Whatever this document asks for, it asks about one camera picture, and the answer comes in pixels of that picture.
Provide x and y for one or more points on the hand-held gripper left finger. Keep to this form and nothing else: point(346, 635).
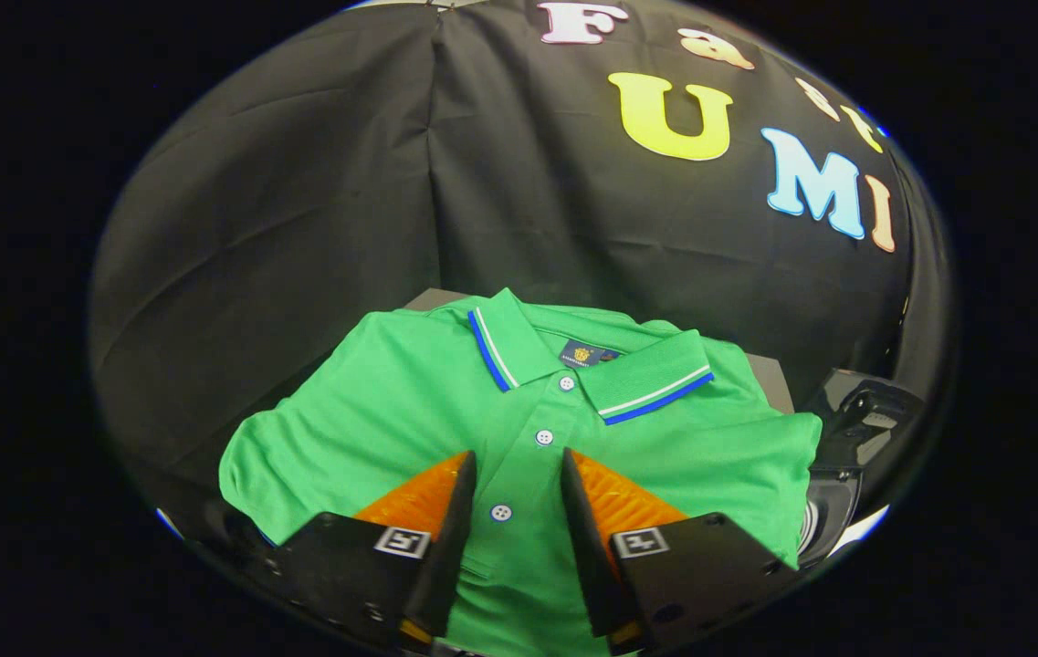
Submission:
point(450, 547)

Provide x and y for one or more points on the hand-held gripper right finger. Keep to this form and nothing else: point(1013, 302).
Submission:
point(584, 547)

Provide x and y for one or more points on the green polo shirt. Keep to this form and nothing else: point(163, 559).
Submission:
point(409, 411)

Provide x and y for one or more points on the dark washing machine lid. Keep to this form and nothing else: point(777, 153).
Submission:
point(865, 415)

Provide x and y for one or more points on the grey cabinet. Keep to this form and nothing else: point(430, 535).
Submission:
point(770, 379)

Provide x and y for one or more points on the black backdrop cloth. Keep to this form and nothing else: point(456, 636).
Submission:
point(299, 228)

